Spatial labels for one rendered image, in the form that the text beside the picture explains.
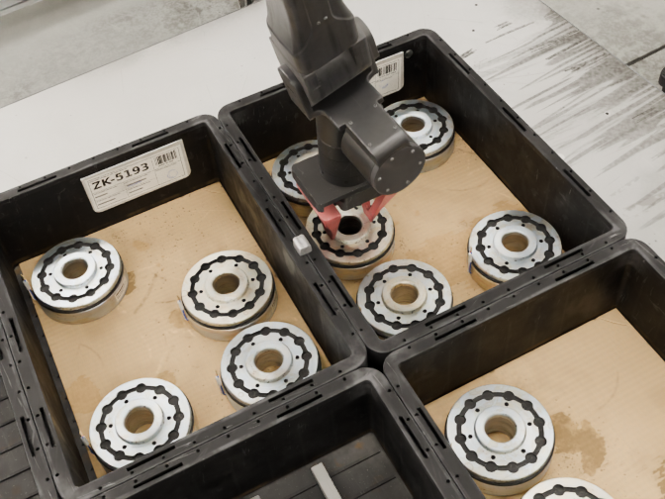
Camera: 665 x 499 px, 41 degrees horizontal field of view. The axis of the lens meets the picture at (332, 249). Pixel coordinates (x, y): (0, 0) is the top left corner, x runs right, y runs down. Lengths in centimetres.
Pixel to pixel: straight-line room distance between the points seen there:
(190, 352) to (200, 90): 60
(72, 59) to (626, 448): 220
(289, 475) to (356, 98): 37
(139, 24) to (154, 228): 181
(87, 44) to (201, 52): 133
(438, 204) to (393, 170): 27
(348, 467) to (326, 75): 37
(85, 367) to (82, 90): 64
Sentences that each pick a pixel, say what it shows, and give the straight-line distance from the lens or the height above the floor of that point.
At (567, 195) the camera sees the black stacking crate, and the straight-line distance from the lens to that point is 98.
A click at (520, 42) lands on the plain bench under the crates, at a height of 70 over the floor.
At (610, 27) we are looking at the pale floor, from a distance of 274.
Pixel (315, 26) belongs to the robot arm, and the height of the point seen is 119.
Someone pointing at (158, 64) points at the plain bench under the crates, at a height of 70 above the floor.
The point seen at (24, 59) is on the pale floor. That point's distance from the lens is 286.
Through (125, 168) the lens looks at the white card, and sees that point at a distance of 106.
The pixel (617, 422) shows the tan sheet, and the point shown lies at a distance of 93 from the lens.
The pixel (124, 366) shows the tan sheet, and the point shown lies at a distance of 98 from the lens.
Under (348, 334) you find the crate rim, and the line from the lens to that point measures 84.
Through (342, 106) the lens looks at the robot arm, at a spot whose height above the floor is 108.
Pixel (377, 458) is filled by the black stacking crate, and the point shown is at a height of 83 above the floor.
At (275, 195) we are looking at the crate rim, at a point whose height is 93.
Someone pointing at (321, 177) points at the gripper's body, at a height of 97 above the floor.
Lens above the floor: 163
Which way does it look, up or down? 51 degrees down
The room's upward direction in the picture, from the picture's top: 7 degrees counter-clockwise
